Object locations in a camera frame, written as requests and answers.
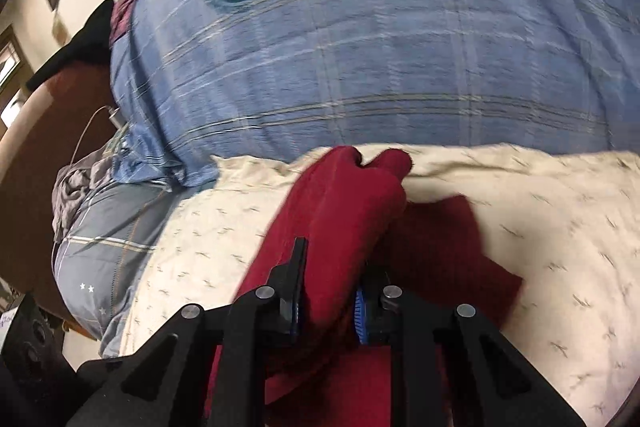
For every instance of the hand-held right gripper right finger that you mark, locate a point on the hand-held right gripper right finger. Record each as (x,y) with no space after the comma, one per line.
(361,317)

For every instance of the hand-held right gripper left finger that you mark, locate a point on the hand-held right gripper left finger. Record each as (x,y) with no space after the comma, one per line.
(286,302)

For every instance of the red knit garment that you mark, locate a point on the red knit garment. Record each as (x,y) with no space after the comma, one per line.
(340,217)

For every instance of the grey plaid pillow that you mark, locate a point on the grey plaid pillow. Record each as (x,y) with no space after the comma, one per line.
(100,247)

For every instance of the cream patterned bedsheet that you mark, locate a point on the cream patterned bedsheet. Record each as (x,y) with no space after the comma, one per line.
(550,232)

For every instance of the grey floral cloth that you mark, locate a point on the grey floral cloth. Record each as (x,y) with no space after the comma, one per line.
(75,187)

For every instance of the white charger plug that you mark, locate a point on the white charger plug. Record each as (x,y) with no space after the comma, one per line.
(116,117)

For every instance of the black box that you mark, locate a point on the black box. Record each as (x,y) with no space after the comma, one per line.
(30,342)

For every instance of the blue plaid blanket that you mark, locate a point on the blue plaid blanket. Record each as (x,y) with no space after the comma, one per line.
(400,57)

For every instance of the brown wooden headboard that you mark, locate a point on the brown wooden headboard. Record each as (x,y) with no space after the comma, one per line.
(40,147)

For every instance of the black cloth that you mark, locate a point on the black cloth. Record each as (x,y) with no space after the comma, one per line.
(87,42)

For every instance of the wooden framed window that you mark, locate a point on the wooden framed window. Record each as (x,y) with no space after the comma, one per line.
(10,67)

